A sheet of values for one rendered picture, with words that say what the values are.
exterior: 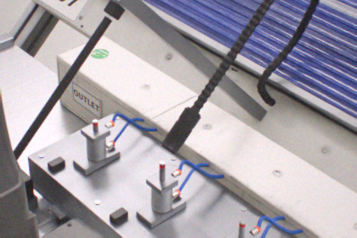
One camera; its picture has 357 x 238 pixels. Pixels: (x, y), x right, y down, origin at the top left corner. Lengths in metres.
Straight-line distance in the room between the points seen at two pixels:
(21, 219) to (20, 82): 0.66
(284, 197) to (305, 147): 0.11
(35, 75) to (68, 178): 0.31
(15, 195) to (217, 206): 0.39
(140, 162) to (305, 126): 0.20
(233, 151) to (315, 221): 0.13
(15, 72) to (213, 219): 0.45
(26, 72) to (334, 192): 0.52
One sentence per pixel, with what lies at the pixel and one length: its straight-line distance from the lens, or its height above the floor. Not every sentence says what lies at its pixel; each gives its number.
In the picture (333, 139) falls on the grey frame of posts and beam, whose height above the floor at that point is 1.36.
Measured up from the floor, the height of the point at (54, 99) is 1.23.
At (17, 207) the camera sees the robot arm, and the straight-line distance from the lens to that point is 0.48.
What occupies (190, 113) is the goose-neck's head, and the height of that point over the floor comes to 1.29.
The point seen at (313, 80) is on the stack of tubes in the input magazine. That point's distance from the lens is 0.90.
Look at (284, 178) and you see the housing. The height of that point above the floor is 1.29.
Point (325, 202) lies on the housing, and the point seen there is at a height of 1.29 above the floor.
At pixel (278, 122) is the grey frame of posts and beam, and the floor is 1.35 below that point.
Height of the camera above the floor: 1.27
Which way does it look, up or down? 1 degrees up
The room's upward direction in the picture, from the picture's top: 34 degrees clockwise
